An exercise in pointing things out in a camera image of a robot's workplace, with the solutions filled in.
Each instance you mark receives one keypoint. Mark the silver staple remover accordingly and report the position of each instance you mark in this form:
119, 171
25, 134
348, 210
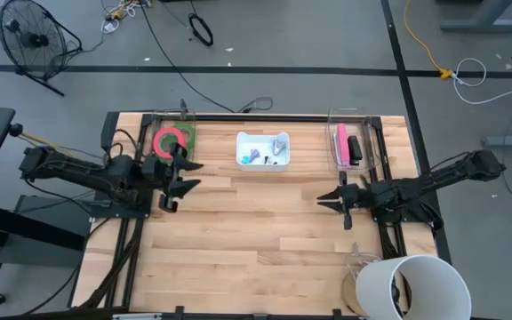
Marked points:
278, 146

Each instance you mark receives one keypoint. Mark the yellow rod with black knob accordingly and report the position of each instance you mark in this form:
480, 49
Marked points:
15, 130

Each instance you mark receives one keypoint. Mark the black aluminium table frame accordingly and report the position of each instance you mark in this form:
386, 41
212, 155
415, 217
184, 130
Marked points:
260, 117

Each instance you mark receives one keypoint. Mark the clear plastic tray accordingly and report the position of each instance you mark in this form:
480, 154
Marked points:
156, 120
367, 133

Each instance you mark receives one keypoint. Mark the teal staple remover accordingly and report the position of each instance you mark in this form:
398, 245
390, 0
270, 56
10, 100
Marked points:
245, 159

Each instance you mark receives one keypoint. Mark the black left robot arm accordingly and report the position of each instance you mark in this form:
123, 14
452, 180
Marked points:
82, 175

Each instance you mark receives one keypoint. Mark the red tape roll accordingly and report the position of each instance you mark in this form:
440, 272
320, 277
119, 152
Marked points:
158, 144

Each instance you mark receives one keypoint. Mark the green tape roll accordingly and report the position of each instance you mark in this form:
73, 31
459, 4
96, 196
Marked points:
190, 132

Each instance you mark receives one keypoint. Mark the grey metal base plate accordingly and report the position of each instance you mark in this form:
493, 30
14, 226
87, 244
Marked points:
38, 209

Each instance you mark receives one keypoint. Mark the pink stapler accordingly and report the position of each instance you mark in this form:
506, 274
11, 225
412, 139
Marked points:
343, 144

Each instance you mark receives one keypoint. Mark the black stapler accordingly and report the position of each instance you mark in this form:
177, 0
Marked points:
354, 149

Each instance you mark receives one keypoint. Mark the clear glass lamp body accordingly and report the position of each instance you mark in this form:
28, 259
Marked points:
358, 262

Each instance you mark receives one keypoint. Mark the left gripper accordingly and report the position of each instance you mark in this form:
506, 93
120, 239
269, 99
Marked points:
169, 178

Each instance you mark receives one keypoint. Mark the small metal binder clip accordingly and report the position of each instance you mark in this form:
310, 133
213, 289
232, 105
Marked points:
269, 160

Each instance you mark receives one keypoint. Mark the white plastic bin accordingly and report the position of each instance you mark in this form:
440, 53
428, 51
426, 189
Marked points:
260, 138

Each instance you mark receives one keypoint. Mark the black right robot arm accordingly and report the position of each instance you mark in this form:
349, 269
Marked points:
438, 180

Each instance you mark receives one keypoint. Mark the grey desk foot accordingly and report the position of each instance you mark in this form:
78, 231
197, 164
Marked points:
511, 141
482, 26

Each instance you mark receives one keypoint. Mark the silver metal bracket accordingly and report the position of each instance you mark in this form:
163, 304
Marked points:
136, 317

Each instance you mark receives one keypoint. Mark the round wooden lamp base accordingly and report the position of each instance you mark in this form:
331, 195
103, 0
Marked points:
348, 293

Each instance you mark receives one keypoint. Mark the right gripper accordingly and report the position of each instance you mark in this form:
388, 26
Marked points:
358, 196

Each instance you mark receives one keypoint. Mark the black floor fan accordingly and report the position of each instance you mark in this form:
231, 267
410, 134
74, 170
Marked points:
31, 40

